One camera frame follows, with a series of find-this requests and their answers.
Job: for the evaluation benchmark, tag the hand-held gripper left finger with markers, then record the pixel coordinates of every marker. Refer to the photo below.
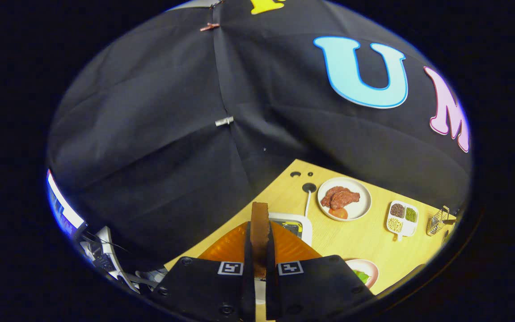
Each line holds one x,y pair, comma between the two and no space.
247,277

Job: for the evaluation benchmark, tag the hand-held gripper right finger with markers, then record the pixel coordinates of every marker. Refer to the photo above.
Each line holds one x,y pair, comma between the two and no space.
272,277

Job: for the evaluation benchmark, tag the toasted bread slice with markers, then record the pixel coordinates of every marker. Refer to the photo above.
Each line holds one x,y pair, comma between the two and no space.
259,232

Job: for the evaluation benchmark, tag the green lettuce leaf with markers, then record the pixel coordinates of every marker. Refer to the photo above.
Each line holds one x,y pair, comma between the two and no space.
362,276

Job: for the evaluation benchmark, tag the white toaster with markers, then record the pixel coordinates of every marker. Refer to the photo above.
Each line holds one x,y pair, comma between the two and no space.
304,226

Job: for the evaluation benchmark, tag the red tomato slice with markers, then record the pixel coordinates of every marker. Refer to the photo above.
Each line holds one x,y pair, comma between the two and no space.
339,213

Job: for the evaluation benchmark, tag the pink round plate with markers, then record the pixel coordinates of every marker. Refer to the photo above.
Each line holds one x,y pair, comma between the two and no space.
372,268

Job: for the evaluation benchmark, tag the brown steak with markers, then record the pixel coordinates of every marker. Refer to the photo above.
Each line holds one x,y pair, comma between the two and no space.
340,197

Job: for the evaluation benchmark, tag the white round plate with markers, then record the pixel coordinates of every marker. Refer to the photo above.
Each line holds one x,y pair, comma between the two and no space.
361,188

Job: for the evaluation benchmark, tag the pile of yellow beans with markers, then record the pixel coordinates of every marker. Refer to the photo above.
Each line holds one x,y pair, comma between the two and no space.
395,225

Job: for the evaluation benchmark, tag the pile of dark beans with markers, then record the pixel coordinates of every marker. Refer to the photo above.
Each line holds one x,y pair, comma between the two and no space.
397,210

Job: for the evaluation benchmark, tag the white divided dish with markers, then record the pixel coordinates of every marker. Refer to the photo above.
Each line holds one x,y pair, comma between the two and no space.
408,229

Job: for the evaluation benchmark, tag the pile of green beans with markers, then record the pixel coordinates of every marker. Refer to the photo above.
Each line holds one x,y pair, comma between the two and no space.
411,214

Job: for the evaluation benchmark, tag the white cloth clip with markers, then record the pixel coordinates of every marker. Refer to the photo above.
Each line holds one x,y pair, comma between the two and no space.
224,121

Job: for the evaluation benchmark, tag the black backdrop cloth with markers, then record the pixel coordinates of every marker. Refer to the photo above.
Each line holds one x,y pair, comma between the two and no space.
150,134

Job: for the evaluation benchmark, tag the computer monitor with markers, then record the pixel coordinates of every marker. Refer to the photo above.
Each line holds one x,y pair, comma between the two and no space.
63,208

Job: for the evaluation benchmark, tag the pink cloth clip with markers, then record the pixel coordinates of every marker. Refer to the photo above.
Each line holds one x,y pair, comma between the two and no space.
209,27

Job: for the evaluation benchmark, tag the black cloth clip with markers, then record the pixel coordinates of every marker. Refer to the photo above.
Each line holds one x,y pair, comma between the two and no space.
216,4

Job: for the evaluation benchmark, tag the white metal frame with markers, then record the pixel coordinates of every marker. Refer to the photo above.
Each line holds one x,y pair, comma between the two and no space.
105,246

